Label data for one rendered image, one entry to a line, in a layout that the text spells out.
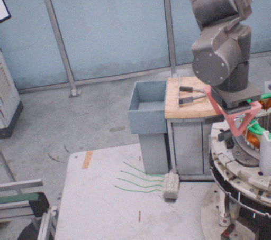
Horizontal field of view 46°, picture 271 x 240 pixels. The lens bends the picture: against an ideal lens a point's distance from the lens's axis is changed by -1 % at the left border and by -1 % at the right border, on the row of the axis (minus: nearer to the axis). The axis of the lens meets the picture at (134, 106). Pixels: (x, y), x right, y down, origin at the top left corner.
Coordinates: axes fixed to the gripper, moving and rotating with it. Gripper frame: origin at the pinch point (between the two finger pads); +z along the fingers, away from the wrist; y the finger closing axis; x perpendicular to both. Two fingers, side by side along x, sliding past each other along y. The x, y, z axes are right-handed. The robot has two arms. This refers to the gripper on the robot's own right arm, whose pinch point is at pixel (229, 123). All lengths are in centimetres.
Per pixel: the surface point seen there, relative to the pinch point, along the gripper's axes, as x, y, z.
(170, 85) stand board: -0.2, -37.0, 11.2
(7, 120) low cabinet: -97, -197, 107
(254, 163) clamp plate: 2.9, 5.4, 7.1
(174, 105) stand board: -2.7, -25.9, 11.1
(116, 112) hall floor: -5, -187, 120
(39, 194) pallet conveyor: -51, -39, 44
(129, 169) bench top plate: -18, -35, 40
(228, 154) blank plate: -0.3, 0.6, 7.6
